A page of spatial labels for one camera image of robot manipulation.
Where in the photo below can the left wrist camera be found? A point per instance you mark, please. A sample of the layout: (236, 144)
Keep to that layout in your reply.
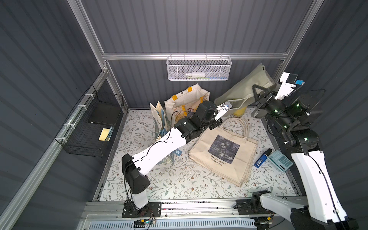
(222, 110)

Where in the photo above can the teal calculator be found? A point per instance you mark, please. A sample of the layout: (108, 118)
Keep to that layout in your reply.
(278, 159)

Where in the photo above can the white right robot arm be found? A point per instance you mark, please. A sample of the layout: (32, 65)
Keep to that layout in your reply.
(324, 211)

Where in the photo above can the black wire wall basket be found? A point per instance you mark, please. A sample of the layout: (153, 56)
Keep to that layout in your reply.
(81, 137)

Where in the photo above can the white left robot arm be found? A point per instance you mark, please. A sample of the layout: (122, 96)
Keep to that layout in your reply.
(135, 168)

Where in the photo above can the cream tote yellow handles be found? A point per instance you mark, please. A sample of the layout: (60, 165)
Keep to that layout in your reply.
(180, 104)

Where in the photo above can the yellow sticky notepad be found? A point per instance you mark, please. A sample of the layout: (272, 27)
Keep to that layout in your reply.
(104, 134)

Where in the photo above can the small green circuit board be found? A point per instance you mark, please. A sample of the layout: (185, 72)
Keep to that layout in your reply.
(142, 223)

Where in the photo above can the blue black marker device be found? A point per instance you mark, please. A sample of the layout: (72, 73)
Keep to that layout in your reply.
(262, 159)

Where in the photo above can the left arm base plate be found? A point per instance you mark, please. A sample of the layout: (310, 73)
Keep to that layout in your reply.
(152, 209)

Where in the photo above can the cream tote blue print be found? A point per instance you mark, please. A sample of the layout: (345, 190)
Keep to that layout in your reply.
(161, 128)

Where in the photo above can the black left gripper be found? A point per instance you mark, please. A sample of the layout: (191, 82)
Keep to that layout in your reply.
(214, 123)

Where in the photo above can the cream tote bag front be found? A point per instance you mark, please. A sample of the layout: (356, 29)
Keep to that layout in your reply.
(226, 153)

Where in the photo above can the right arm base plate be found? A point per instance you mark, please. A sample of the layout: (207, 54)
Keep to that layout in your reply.
(244, 206)

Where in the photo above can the black notebook in basket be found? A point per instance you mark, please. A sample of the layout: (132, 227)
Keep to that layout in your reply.
(105, 114)

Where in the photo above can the yellow pencil cup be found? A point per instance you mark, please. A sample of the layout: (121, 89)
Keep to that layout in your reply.
(240, 112)

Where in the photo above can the olive green canvas bag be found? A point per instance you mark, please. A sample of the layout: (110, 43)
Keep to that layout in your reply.
(241, 94)

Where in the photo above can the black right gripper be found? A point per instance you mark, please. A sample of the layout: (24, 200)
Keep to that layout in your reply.
(266, 99)

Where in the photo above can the white tube in basket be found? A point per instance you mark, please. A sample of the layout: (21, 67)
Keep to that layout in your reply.
(196, 75)

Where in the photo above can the white wire wall basket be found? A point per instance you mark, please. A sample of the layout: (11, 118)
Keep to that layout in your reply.
(217, 68)

